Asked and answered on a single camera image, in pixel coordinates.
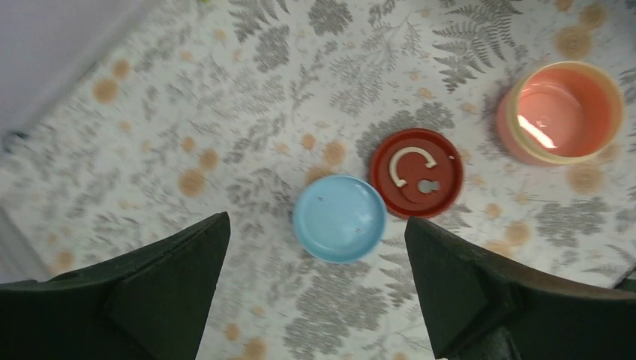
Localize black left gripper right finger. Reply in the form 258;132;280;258
404;217;635;359

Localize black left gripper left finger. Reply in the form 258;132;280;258
1;212;230;359

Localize red round lid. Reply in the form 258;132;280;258
367;128;464;219

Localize light blue round lid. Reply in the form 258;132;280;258
292;175;388;264

